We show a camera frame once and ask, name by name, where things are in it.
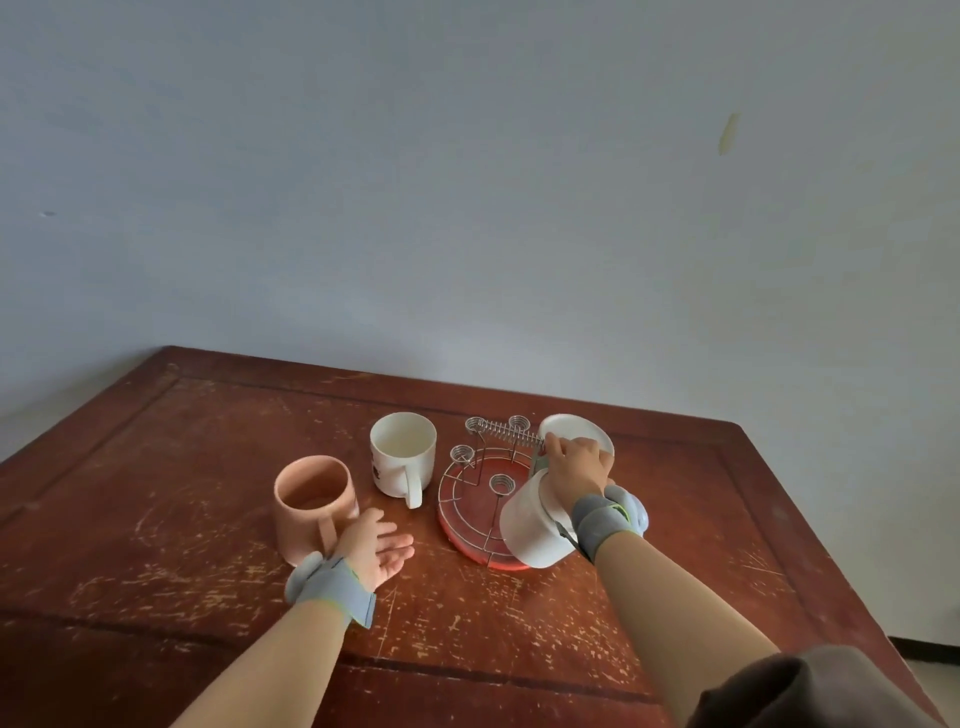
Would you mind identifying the person's right hand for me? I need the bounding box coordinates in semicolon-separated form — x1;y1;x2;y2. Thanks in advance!
544;435;613;518

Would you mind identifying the person's left hand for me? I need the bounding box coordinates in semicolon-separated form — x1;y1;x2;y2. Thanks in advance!
339;508;416;591

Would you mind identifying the white cup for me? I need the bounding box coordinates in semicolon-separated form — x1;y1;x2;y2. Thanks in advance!
538;414;617;460

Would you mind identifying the person's right forearm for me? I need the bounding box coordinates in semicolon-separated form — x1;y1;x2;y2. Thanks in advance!
596;531;783;728

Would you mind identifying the person's left forearm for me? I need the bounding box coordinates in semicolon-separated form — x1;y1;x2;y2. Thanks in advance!
171;596;354;728

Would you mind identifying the pink mug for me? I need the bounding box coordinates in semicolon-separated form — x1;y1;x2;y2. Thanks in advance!
273;455;361;569

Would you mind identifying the grey left wrist band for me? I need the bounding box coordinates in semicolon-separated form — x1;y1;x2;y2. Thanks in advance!
283;551;378;630

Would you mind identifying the grey wrist band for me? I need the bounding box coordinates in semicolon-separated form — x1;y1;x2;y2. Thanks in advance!
283;551;378;630
571;485;650;565

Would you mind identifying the grey right wrist band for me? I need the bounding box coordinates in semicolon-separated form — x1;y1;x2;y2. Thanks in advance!
571;485;650;565

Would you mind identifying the white upturned mug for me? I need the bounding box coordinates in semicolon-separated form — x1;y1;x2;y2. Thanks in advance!
498;472;583;570

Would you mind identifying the red round drip tray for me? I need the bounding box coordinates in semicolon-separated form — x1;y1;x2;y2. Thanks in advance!
437;456;535;574

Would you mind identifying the brown sleeve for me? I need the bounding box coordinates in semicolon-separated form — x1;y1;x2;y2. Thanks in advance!
686;645;948;728

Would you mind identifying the white mug with handle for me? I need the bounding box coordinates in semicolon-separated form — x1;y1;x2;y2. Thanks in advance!
369;411;439;510

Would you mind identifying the metal wire cup rack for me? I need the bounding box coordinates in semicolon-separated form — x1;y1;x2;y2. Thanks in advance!
438;414;549;569

